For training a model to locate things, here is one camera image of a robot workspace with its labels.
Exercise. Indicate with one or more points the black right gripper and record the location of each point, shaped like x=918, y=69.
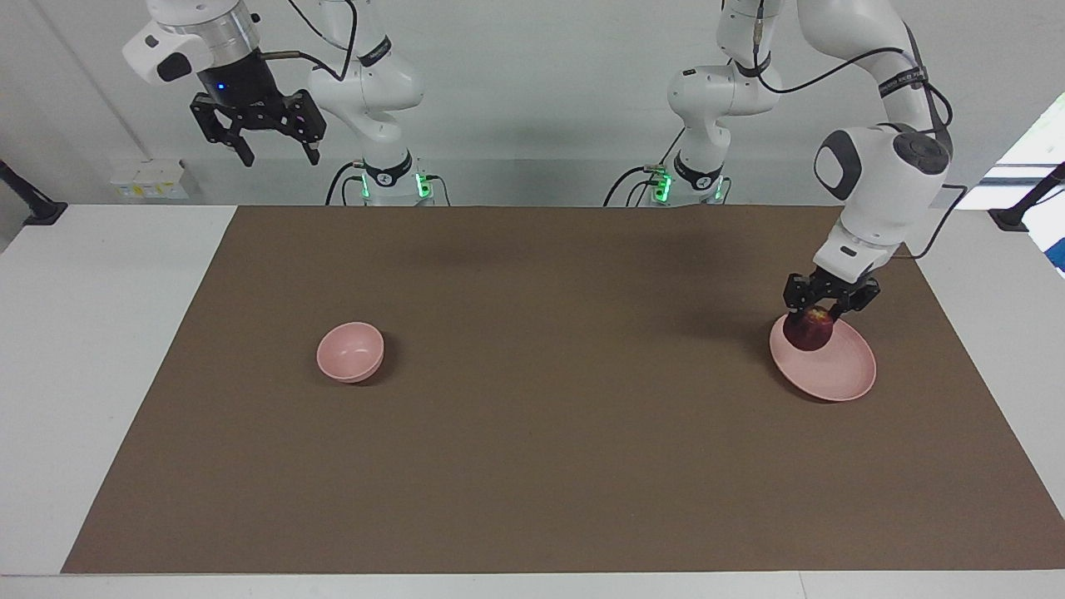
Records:
x=245, y=91

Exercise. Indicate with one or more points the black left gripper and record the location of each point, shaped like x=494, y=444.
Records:
x=836, y=283

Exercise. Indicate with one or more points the red apple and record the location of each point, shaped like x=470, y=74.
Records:
x=809, y=331

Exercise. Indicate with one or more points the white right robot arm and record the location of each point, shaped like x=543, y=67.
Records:
x=366, y=83

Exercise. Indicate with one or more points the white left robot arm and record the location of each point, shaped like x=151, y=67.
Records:
x=874, y=166

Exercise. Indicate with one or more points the pink plate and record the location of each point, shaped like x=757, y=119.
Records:
x=840, y=374

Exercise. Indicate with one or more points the pink bowl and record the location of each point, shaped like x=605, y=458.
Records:
x=349, y=353

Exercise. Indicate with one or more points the black clamp stand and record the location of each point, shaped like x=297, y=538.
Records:
x=37, y=212
x=1019, y=212

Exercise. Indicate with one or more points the blue object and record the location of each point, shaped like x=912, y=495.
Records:
x=1059, y=256

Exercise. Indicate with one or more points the brown table mat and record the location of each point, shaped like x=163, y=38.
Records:
x=532, y=457

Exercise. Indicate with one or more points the white wall socket box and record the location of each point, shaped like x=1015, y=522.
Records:
x=150, y=181

